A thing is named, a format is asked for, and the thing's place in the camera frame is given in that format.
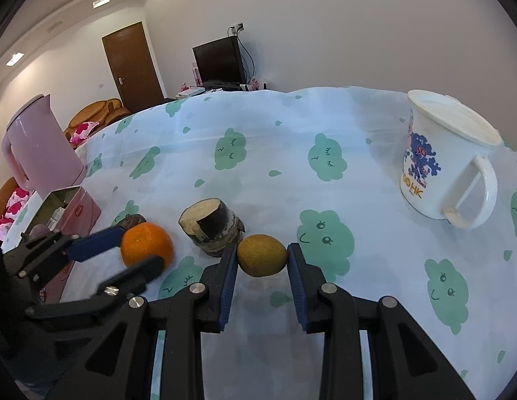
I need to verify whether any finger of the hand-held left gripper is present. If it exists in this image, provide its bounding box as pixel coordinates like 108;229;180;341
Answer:
25;255;165;321
2;226;128;286

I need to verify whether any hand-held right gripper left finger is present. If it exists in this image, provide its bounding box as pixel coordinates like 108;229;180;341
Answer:
60;242;239;400

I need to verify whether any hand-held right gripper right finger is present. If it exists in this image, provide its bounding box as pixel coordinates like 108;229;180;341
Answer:
287;242;478;400

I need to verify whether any pink tin box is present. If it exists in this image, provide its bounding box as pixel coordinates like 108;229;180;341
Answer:
19;184;103;305

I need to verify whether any orange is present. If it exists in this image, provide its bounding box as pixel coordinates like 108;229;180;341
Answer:
120;222;175;269

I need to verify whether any yellow-brown round fruit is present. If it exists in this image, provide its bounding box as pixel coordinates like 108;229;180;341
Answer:
236;234;289;278

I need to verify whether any small white bottle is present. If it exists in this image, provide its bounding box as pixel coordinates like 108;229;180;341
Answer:
48;207;67;231

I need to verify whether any sugarcane piece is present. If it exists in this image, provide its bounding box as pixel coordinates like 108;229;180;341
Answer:
178;199;246;258

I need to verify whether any floral pink cushion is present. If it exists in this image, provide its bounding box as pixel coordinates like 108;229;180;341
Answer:
71;122;100;147
0;187;31;234

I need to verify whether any pink electric kettle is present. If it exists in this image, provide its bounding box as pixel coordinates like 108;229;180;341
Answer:
1;94;87;192

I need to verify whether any orange leather armchair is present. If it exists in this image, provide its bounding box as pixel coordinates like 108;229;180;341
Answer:
64;98;132;142

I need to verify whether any brown wooden door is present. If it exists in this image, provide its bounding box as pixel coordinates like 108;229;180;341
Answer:
102;22;165;111

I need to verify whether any dark television stand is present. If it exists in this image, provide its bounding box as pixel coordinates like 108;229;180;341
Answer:
164;80;267;103

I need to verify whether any white printed mug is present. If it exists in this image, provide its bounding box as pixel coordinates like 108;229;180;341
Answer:
399;89;504;231

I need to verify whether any black television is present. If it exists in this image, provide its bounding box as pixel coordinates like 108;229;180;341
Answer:
192;36;247;84

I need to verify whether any black power cable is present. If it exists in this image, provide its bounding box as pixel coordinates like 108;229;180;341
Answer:
237;31;259;88

